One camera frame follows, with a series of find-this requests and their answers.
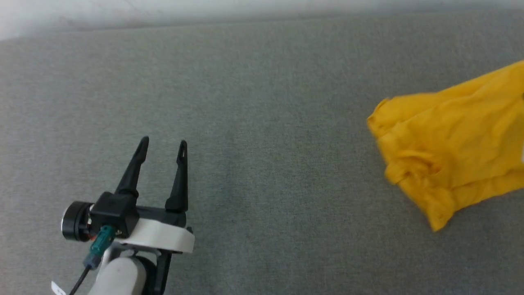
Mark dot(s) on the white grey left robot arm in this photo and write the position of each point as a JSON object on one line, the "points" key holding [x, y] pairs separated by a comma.
{"points": [[123, 274]]}

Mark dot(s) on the grey fabric sofa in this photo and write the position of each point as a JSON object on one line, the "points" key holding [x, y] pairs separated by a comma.
{"points": [[266, 123]]}

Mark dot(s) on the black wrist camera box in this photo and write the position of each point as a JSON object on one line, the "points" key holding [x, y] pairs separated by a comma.
{"points": [[114, 213]]}

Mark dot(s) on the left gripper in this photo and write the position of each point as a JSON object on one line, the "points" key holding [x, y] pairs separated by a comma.
{"points": [[163, 233]]}

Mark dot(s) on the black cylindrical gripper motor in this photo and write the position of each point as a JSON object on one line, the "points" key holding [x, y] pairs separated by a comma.
{"points": [[75, 221]]}

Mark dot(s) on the yellow t-shirt garment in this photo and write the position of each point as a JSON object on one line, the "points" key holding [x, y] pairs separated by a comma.
{"points": [[458, 143]]}

